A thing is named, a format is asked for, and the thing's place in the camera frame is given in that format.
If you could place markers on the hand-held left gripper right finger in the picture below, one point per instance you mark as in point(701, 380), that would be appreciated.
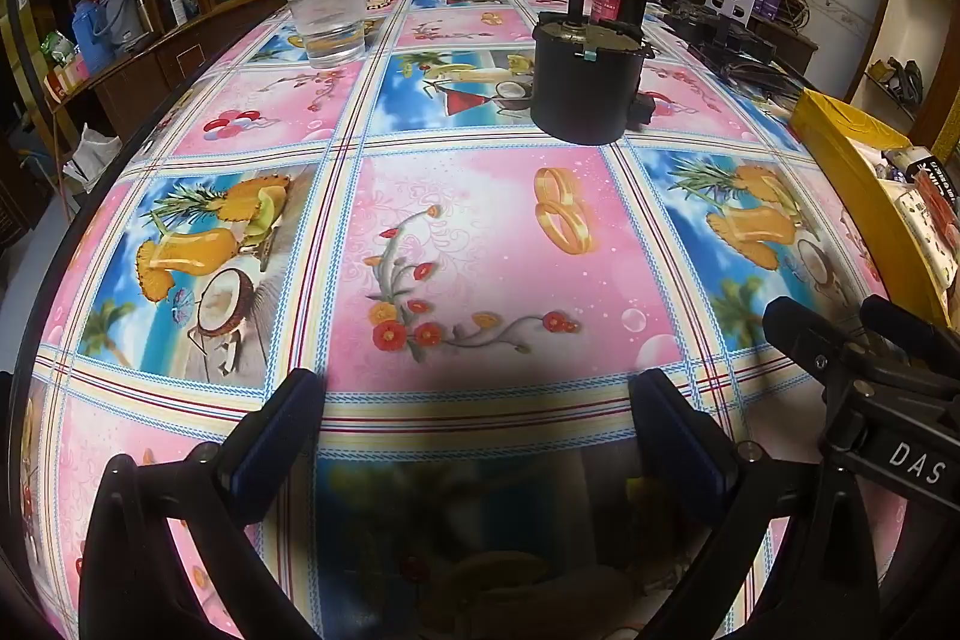
point(675, 452)

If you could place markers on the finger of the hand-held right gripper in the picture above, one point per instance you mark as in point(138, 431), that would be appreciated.
point(907, 336)
point(810, 336)

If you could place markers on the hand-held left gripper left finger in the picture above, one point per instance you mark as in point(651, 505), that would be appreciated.
point(277, 437)

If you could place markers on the yellow-edged cardboard box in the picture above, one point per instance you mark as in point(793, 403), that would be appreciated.
point(832, 138)

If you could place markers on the white printed packet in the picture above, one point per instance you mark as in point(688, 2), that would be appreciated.
point(926, 235)

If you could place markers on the black tool on shelf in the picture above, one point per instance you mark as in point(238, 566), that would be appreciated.
point(900, 78)

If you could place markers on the pile of black gadgets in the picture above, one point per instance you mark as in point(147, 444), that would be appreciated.
point(712, 36)

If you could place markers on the crumpled white cloth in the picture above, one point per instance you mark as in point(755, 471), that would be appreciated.
point(91, 154)

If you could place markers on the clear plastic cup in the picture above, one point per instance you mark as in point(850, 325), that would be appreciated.
point(330, 21)

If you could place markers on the blue thermos jug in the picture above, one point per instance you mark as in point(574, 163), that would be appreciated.
point(94, 40)

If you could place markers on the small white bottle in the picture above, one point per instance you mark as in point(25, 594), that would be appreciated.
point(178, 4)

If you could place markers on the green snack packet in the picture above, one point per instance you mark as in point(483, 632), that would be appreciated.
point(60, 48)

